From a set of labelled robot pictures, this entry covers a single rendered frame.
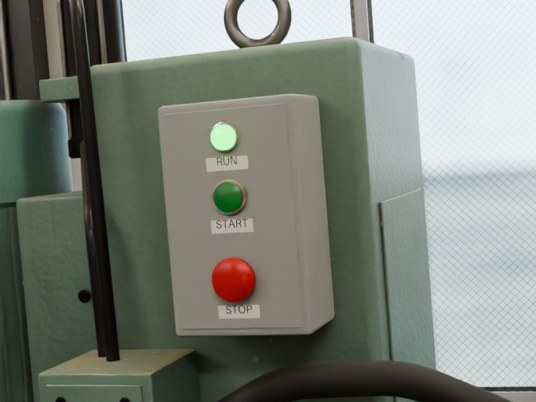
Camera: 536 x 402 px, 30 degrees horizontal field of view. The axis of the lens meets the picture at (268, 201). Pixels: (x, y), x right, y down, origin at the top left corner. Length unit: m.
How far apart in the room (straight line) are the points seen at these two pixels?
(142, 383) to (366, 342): 0.16
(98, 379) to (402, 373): 0.21
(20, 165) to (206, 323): 0.28
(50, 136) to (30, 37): 1.38
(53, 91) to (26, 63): 1.41
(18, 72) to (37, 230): 1.46
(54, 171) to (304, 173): 0.32
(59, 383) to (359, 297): 0.22
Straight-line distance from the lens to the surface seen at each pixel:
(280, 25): 0.83
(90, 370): 0.72
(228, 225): 0.67
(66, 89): 0.87
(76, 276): 0.85
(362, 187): 0.71
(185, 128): 0.68
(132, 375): 0.70
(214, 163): 0.67
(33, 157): 0.90
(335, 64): 0.71
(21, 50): 2.30
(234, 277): 0.66
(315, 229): 0.68
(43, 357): 0.88
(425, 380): 0.67
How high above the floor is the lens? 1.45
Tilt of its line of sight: 3 degrees down
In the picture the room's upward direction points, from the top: 4 degrees counter-clockwise
